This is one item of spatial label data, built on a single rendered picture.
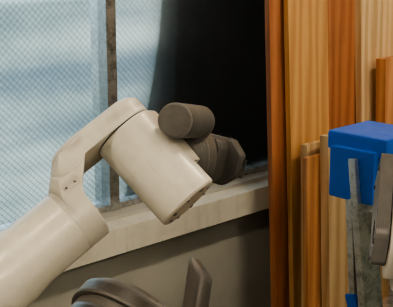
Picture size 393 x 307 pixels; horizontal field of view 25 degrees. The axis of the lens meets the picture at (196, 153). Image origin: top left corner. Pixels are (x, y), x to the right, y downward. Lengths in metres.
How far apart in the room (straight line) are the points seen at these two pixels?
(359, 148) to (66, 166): 1.23
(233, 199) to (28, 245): 1.82
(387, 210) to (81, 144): 0.40
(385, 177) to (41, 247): 0.39
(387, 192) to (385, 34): 2.47
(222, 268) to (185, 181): 1.90
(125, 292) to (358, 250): 1.50
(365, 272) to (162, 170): 1.24
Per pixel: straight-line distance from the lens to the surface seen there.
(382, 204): 0.52
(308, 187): 2.52
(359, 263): 2.02
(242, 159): 1.04
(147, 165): 0.85
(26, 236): 0.82
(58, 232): 0.82
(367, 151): 1.97
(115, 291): 0.54
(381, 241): 0.51
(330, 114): 2.77
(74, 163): 0.84
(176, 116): 0.84
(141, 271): 2.50
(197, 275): 0.44
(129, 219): 2.39
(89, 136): 0.85
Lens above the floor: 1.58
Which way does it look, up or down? 14 degrees down
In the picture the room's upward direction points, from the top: straight up
